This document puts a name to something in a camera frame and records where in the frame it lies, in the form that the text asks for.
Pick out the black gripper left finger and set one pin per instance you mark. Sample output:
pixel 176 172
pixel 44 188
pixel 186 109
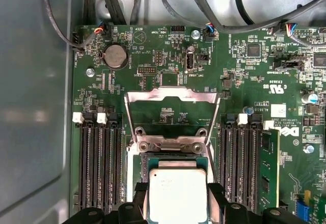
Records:
pixel 127 213

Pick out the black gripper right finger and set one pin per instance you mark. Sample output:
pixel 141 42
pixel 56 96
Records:
pixel 229 213

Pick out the metal locking lever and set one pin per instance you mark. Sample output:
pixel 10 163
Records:
pixel 212 163

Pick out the silver CPU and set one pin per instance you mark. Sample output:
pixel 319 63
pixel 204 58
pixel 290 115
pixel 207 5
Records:
pixel 178 196

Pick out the metal socket cover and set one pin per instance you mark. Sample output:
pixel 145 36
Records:
pixel 173 93

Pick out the CPU socket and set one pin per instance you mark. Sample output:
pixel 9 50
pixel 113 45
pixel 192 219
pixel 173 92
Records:
pixel 144 168

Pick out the black RAM slot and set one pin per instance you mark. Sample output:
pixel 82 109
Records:
pixel 239 163
pixel 254 163
pixel 118 163
pixel 226 163
pixel 85 163
pixel 107 163
pixel 96 163

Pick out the blue expansion slot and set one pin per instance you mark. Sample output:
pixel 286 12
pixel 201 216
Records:
pixel 303 211

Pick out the green RAM stick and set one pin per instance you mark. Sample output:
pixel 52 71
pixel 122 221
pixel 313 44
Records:
pixel 268 157

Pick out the green motherboard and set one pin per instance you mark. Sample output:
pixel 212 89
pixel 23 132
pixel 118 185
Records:
pixel 242 96

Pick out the silver capacitor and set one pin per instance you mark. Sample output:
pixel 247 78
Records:
pixel 312 98

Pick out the internal USB port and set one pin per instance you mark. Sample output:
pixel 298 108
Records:
pixel 190 62

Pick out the round coin battery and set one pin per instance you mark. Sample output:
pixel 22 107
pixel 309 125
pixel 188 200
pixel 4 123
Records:
pixel 115 56

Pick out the black PC case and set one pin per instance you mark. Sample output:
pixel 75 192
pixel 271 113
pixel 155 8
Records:
pixel 30 81

